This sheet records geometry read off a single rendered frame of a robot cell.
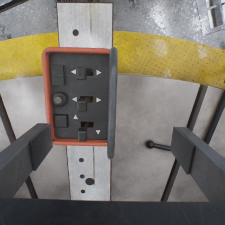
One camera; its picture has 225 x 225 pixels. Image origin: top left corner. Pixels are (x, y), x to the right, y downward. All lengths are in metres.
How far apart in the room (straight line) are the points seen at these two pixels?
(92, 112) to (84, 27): 0.22
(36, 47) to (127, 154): 0.89
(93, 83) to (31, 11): 0.99
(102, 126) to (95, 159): 0.19
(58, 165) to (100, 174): 0.52
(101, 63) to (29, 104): 0.66
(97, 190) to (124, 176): 0.46
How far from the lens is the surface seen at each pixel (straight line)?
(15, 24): 1.30
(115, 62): 0.23
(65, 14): 0.47
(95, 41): 0.44
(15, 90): 0.95
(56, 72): 0.34
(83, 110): 0.28
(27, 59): 1.25
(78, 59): 0.33
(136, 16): 1.17
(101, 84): 0.33
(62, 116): 0.35
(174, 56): 1.20
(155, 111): 0.87
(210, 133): 1.00
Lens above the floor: 1.12
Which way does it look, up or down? 74 degrees down
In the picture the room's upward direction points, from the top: 179 degrees clockwise
